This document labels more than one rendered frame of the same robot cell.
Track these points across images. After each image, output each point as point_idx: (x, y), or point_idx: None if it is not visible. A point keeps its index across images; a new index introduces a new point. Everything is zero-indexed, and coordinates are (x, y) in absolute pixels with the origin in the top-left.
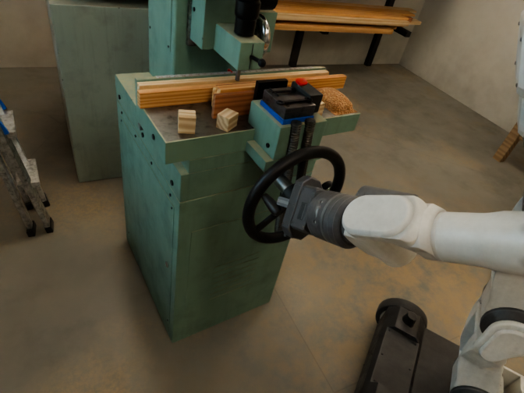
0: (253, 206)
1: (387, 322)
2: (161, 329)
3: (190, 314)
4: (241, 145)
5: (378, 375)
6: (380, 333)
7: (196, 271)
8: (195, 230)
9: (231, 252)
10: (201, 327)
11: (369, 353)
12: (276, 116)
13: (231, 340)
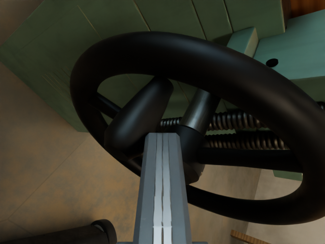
0: (120, 58)
1: (89, 241)
2: (5, 39)
3: (19, 61)
4: (244, 18)
5: None
6: (76, 241)
7: (49, 45)
8: (82, 10)
9: None
10: (22, 79)
11: (56, 236)
12: None
13: (23, 110)
